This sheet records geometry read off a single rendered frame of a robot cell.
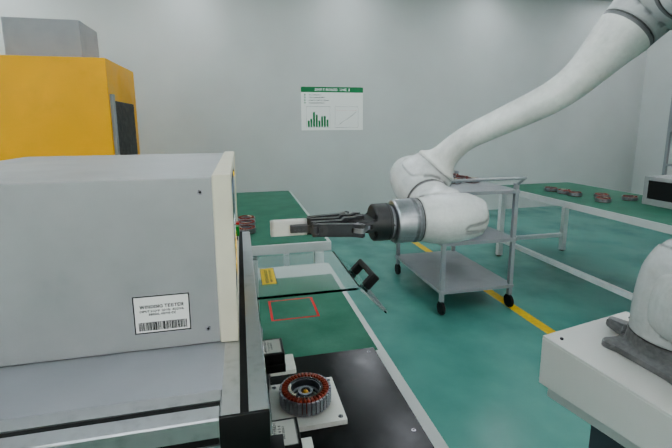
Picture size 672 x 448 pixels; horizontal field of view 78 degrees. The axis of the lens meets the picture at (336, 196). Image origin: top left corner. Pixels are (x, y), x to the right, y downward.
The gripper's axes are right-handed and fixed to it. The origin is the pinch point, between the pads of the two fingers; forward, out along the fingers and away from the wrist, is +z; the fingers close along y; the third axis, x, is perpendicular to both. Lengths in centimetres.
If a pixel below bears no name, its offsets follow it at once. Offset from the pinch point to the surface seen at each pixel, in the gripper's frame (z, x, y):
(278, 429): 4.5, -27.0, -19.6
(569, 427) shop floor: -133, -118, 64
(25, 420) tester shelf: 28.2, -6.7, -38.5
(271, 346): 3.8, -26.1, 3.7
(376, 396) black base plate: -19.1, -41.2, 3.4
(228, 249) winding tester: 10.3, 5.0, -28.8
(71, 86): 145, 53, 326
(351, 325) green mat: -23, -43, 41
